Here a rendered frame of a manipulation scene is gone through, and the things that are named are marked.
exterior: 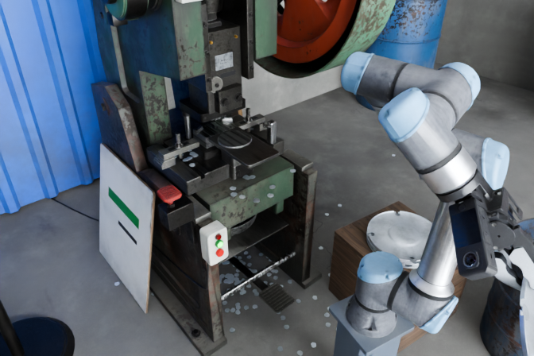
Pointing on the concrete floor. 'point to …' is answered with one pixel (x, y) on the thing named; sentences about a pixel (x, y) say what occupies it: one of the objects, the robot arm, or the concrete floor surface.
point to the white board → (126, 224)
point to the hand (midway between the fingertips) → (530, 289)
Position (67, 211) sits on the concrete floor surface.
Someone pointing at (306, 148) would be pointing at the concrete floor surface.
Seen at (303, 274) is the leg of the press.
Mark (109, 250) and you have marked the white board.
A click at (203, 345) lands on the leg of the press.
